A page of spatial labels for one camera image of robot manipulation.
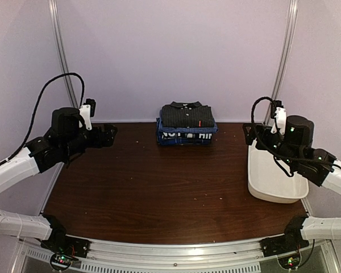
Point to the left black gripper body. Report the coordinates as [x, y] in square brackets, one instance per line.
[96, 142]

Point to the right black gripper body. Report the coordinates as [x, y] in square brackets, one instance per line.
[263, 129]

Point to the blue checked shirt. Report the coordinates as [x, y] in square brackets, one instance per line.
[193, 130]

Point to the dark blue printed shirt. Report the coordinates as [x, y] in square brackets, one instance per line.
[168, 139]

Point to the dark striped long sleeve shirt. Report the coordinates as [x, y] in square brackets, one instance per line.
[183, 114]

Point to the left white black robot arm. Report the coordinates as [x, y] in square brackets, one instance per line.
[70, 134]

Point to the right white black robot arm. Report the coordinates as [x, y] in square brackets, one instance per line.
[317, 165]

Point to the white plastic bin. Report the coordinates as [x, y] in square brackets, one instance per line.
[266, 181]

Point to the right circuit board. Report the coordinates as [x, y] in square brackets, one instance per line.
[289, 262]

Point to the circuit board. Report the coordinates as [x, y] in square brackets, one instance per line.
[289, 262]
[60, 262]

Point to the left circuit board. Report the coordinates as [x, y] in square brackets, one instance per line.
[60, 262]

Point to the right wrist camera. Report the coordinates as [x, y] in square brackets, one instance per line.
[278, 115]

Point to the right aluminium frame post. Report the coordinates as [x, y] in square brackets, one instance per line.
[291, 22]

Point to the aluminium frame post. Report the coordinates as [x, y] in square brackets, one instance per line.
[55, 20]
[291, 22]

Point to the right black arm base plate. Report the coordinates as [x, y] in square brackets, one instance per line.
[282, 244]

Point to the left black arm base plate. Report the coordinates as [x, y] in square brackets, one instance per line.
[69, 246]

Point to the front aluminium rail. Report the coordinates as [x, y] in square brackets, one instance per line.
[239, 256]

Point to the left aluminium frame post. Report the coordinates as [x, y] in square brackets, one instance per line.
[55, 20]

